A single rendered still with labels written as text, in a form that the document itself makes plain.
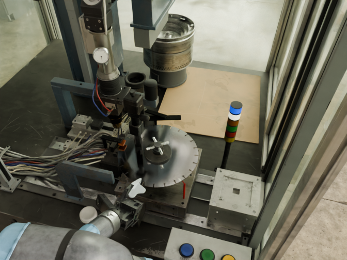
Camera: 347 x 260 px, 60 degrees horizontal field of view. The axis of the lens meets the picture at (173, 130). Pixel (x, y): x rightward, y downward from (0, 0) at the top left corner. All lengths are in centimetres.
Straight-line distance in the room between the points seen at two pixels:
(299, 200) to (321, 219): 164
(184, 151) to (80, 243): 76
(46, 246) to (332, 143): 53
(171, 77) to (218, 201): 90
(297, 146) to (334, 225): 166
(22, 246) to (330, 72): 63
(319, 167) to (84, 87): 108
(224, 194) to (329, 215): 133
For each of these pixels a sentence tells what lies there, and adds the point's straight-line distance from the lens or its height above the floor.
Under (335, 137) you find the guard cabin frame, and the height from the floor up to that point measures 151.
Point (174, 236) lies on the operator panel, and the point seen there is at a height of 90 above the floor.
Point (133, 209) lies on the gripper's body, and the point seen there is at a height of 98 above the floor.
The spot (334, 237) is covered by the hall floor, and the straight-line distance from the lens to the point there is 236.
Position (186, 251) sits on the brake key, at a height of 91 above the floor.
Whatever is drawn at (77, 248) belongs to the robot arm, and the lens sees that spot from 58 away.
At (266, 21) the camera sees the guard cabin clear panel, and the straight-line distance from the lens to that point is 201.
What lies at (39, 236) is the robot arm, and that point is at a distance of 61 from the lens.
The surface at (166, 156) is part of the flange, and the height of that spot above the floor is 96.
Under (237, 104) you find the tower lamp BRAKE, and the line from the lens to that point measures 116.
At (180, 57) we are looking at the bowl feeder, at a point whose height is 98.
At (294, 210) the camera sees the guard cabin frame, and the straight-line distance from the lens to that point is 79.
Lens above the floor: 190
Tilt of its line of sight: 46 degrees down
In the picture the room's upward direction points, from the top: 1 degrees clockwise
